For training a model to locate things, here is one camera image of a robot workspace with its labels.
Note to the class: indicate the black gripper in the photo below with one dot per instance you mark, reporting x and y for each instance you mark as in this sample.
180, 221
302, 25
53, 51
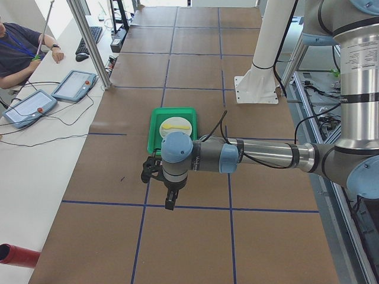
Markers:
172, 186

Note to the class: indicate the seated person dark shirt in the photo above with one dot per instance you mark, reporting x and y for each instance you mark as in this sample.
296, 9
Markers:
21, 53

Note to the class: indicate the aluminium frame post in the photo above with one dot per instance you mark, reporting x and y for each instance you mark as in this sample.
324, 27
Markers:
80, 18

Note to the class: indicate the blue teach pendant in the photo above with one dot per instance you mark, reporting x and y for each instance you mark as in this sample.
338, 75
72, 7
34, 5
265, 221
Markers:
30, 109
75, 86

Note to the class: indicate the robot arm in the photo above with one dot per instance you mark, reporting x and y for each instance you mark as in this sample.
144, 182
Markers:
352, 161

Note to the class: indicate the yellow plastic spoon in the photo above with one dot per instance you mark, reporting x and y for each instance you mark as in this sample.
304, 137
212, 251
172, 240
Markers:
178, 127

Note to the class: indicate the white round plate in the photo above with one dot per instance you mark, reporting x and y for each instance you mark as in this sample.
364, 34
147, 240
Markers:
175, 121

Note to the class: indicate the black computer mouse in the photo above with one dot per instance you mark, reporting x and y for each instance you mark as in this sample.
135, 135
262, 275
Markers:
81, 57

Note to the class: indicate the near blue teach pendant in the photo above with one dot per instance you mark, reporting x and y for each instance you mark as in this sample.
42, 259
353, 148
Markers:
30, 109

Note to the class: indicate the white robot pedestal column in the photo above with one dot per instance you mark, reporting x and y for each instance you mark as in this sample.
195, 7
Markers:
258, 85

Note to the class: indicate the green plastic tray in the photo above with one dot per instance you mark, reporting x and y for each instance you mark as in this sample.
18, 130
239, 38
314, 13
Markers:
161, 114

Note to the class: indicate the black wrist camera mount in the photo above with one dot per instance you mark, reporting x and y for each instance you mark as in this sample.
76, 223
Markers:
152, 168

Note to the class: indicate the far blue teach pendant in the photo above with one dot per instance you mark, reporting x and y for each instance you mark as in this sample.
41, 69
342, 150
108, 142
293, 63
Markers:
75, 86

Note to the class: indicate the red cylinder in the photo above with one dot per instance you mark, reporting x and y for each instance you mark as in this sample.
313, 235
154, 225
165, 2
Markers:
18, 256

